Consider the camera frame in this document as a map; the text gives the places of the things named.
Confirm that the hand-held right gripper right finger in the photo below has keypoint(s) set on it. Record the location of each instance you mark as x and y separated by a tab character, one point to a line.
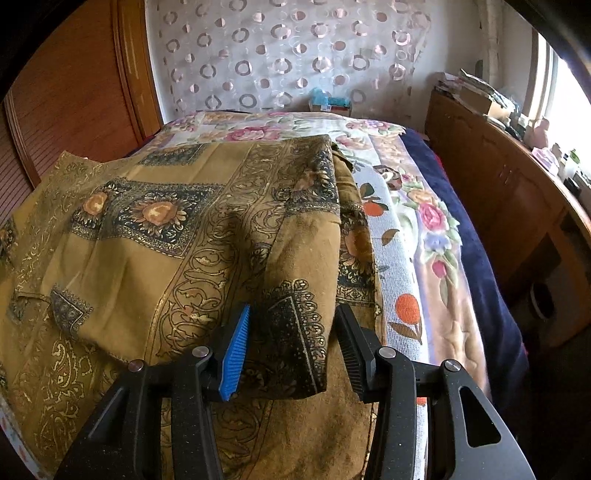
353	350

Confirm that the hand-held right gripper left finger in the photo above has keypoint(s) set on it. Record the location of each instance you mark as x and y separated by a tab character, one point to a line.
235	355

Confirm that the brown sunflower-print shirt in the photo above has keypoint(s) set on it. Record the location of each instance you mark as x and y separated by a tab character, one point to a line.
161	240

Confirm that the orange-fruit print bed sheet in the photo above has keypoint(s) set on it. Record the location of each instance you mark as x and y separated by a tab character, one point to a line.
397	258

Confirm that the floral quilt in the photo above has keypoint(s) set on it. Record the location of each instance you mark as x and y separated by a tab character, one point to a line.
443	258

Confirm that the navy blue blanket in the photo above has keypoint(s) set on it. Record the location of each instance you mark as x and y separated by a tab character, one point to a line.
480	258

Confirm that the black trash can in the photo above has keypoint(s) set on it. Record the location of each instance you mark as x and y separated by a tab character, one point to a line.
542	300

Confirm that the wooden cabinet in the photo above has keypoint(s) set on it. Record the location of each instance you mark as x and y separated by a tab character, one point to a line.
498	184

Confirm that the cardboard box with blue bag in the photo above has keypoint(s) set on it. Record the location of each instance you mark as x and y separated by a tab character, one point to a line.
330	102

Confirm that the pink tissue box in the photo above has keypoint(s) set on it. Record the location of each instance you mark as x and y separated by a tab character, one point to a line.
545	159

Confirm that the brown cardboard box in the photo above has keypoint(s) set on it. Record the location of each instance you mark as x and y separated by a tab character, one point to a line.
482	104

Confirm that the green-capped bottle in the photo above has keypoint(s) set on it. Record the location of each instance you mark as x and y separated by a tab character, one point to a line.
570	164

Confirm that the stack of papers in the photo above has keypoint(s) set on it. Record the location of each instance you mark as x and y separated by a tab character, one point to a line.
475	83

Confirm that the window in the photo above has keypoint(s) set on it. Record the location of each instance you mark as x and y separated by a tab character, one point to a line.
565	92

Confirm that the bundled window drape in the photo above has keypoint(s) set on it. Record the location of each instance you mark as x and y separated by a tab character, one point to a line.
489	37

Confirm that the circle-pattern wall curtain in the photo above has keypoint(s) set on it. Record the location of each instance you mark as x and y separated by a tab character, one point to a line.
286	50

